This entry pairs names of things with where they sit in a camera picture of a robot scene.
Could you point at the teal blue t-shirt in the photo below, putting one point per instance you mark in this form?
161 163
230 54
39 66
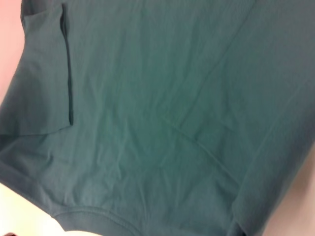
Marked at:
160 110

